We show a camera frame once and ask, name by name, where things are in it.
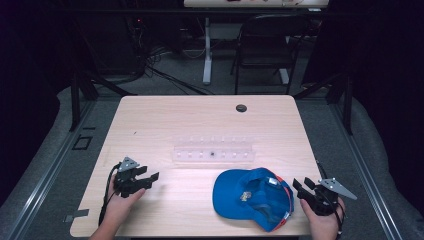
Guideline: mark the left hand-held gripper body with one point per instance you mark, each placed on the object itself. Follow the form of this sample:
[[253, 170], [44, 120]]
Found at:
[[128, 181]]

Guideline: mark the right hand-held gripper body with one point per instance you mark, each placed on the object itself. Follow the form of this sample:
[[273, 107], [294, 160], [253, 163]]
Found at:
[[325, 198]]

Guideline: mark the blue baseball cap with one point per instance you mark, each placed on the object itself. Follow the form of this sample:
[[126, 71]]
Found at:
[[246, 196]]

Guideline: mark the person's left hand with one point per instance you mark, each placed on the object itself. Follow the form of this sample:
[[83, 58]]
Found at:
[[120, 205]]

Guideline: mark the person's right hand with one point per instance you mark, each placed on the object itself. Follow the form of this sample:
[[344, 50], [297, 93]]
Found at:
[[321, 225]]

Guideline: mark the grey tape strip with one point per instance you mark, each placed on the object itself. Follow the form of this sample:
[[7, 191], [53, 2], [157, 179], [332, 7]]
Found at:
[[76, 215]]

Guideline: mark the clear plastic tray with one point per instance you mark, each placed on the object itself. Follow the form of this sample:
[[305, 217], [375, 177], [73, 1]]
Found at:
[[213, 154]]

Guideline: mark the black table grommet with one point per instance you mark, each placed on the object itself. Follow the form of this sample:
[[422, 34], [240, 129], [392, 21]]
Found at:
[[241, 108]]

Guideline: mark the black folding chair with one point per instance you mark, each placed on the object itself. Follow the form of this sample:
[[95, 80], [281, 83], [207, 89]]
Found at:
[[266, 43]]

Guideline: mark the white background desk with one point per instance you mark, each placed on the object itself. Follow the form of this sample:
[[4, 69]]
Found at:
[[250, 3]]

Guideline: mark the aluminium floor rail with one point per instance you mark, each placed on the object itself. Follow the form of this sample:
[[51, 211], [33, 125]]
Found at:
[[365, 173], [50, 173]]

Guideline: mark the black metal frame stand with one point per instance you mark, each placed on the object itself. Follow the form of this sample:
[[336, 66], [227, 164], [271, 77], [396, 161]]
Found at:
[[340, 96], [81, 90]]

